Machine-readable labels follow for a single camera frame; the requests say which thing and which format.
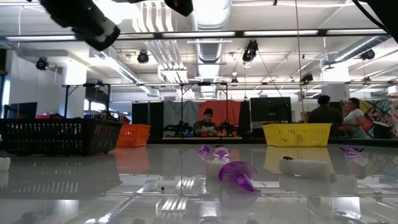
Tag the small purple witch hat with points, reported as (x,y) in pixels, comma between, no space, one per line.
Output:
(204,150)
(221,152)
(237,174)
(353,152)

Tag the small white ghost figure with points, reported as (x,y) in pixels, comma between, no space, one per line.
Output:
(4,164)
(213,168)
(308,169)

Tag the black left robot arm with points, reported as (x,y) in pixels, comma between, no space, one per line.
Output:
(81,18)

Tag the black background robot arm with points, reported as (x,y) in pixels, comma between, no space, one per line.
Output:
(227,127)
(178,128)

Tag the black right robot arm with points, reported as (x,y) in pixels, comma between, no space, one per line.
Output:
(388,12)

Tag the overhead rig light bar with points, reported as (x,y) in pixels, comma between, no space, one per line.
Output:
(158,35)

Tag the black ceiling-hung device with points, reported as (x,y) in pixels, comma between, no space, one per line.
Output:
(143,57)
(307,77)
(42,63)
(368,54)
(250,51)

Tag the grey curtain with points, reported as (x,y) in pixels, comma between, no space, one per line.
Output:
(180,109)

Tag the orange curtain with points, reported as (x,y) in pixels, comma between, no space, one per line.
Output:
(224,109)

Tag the black partition panel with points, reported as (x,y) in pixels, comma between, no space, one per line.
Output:
(146,118)

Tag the person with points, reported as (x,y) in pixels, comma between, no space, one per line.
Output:
(205,127)
(325,116)
(354,119)

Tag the black background monitor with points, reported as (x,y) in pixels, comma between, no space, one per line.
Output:
(270,109)
(20,110)

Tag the orange plastic basket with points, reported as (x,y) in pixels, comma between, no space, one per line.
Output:
(136,135)

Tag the yellow plastic basket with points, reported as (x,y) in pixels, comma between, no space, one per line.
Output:
(295,135)

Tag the black plastic basket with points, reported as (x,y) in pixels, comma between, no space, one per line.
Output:
(46,137)

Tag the colourful patterned fabric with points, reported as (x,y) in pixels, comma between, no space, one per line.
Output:
(382,112)

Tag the black bin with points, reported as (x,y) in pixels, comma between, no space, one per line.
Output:
(381,130)

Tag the silver ceiling air duct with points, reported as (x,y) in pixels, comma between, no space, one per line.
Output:
(360,46)
(211,18)

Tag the black background rig frame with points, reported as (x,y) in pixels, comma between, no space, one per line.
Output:
(66,99)

